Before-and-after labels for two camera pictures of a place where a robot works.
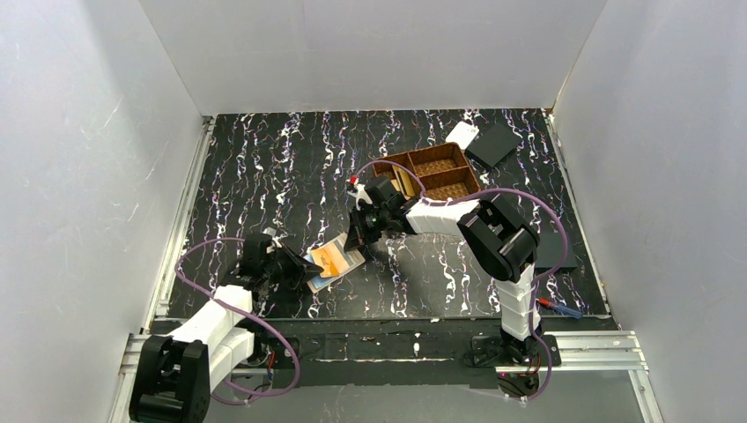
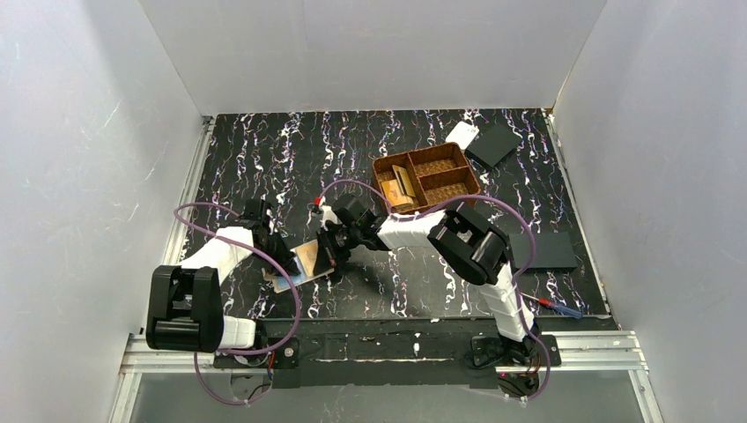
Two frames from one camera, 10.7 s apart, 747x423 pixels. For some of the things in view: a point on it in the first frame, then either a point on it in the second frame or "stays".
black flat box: [493, 145] stays
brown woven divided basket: [437, 173] stays
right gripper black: [366, 222] → [336, 242]
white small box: [462, 134] stays
